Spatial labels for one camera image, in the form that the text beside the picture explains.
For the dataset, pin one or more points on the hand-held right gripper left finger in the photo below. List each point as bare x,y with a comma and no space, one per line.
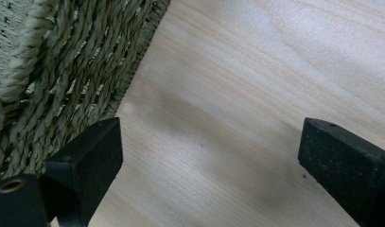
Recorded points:
86,164

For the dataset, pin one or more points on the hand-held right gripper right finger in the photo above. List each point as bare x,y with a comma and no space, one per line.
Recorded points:
347,170

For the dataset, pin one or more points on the woven seagrass basket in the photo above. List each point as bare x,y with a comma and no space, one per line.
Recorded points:
61,63

